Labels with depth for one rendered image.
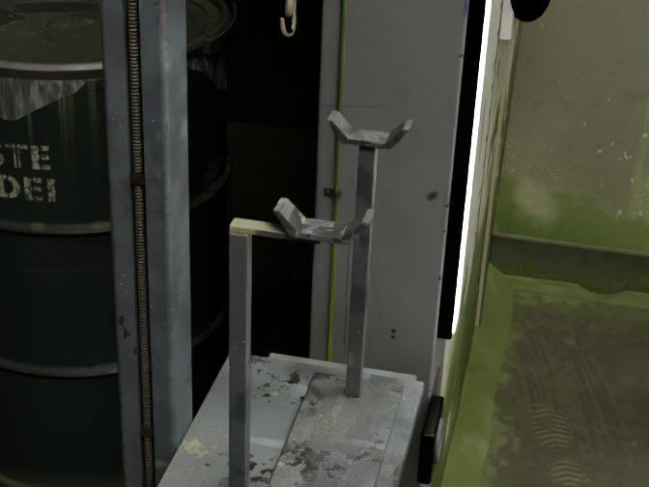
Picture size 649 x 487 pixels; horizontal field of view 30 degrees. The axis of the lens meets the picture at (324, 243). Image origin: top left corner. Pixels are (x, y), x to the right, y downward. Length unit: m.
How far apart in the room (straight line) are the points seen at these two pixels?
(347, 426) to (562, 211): 1.86
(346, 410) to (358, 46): 0.48
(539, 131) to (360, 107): 1.56
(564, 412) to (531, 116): 0.82
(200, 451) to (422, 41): 0.59
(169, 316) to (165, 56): 0.26
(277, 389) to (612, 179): 1.86
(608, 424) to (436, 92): 1.26
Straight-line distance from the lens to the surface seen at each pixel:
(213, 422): 1.28
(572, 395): 2.71
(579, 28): 3.15
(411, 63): 1.53
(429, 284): 1.65
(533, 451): 2.52
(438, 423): 1.71
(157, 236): 1.12
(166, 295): 1.14
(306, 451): 1.23
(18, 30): 2.21
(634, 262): 3.06
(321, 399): 1.30
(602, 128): 3.10
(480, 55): 1.52
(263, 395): 1.32
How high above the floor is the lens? 1.55
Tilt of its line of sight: 28 degrees down
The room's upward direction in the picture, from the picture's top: 2 degrees clockwise
